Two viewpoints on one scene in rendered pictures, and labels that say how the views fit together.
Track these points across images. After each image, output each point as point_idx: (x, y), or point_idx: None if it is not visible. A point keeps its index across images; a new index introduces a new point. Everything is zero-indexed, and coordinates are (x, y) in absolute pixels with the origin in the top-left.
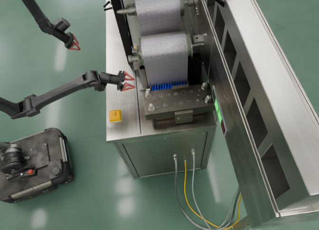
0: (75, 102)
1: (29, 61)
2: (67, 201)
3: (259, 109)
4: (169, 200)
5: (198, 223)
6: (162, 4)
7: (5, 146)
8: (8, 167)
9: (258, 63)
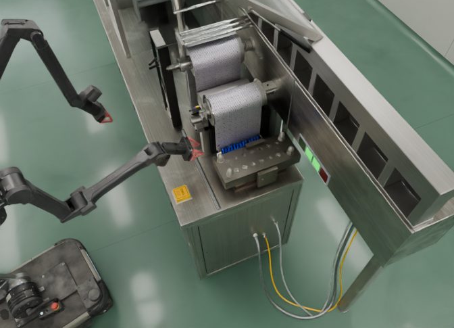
0: None
1: None
2: None
3: (375, 141)
4: (251, 296)
5: (296, 313)
6: (221, 53)
7: (9, 278)
8: (22, 306)
9: (365, 101)
